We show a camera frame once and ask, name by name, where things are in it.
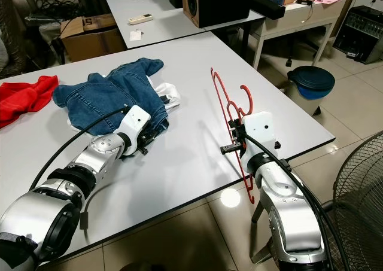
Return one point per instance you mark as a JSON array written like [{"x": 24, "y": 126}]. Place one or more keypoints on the red plastic clothes hanger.
[{"x": 237, "y": 108}]

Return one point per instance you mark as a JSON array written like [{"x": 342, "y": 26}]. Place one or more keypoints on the blue denim garment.
[{"x": 102, "y": 94}]

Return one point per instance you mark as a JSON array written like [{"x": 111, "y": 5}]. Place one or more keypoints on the red cloth garment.
[{"x": 25, "y": 97}]

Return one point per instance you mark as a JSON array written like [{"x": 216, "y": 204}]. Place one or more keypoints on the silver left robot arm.
[{"x": 48, "y": 223}]

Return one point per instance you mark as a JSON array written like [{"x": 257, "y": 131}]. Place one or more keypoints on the black metal table leg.
[{"x": 258, "y": 214}]

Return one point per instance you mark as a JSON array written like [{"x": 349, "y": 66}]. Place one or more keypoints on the blue bin with dark lid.
[{"x": 311, "y": 79}]

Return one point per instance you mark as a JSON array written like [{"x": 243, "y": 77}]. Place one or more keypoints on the small white paper tag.
[{"x": 135, "y": 36}]

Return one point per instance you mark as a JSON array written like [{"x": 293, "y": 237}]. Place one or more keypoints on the white office table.
[{"x": 167, "y": 30}]

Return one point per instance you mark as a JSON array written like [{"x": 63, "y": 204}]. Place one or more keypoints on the brown cardboard box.
[{"x": 96, "y": 42}]

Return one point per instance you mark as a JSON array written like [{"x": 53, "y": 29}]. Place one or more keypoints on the white remote control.
[{"x": 140, "y": 20}]

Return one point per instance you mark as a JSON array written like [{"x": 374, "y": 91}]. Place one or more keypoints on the wooden black speaker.
[{"x": 218, "y": 5}]

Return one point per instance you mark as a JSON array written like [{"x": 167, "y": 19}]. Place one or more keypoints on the long black bar speaker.
[{"x": 268, "y": 6}]

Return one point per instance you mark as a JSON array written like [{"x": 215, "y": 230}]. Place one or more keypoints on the white desk with drawer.
[{"x": 305, "y": 17}]

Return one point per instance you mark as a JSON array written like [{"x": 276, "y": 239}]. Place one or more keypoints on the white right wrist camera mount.
[{"x": 258, "y": 130}]

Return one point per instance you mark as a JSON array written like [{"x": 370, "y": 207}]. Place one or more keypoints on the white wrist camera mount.
[
  {"x": 258, "y": 130},
  {"x": 135, "y": 121}
]

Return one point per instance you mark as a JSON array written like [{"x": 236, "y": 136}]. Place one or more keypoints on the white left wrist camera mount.
[{"x": 135, "y": 121}]

